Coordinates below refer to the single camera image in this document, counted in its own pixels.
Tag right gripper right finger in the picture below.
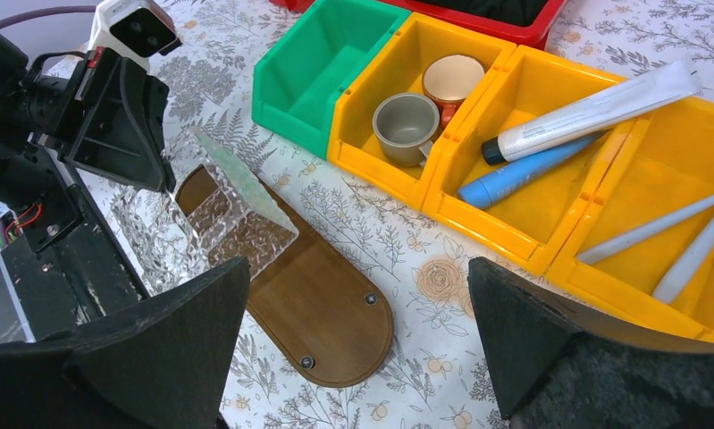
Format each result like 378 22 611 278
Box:
467 257 714 428

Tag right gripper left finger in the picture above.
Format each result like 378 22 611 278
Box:
0 257 250 428

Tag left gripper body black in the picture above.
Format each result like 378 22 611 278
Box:
17 47 175 192

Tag clear textured glass holder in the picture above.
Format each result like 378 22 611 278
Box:
111 127 298 295

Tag grey cup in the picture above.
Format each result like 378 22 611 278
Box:
372 92 440 167

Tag orange cup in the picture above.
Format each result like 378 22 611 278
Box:
422 54 485 128

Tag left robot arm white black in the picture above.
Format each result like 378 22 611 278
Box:
0 34 175 252

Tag yellow bin with toothpaste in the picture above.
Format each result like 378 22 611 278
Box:
422 46 635 275

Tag brown wooden oval tray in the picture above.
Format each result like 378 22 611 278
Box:
174 165 395 389

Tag blue toothpaste tube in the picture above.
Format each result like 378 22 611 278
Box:
457 130 607 209

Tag white toothpaste tube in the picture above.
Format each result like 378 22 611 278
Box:
481 57 703 165

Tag green plastic bin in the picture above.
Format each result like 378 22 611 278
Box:
251 0 410 159

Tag yellow bin with toothbrushes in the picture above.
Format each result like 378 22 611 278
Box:
546 97 714 342

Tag yellow bin with cups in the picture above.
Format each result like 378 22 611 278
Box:
327 13 517 209

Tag red plastic bin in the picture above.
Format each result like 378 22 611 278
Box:
259 1 564 71

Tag black cloth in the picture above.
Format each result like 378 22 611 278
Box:
425 0 548 27

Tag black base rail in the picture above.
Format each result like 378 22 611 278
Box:
0 151 149 342

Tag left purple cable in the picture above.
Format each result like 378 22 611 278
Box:
0 4 98 32

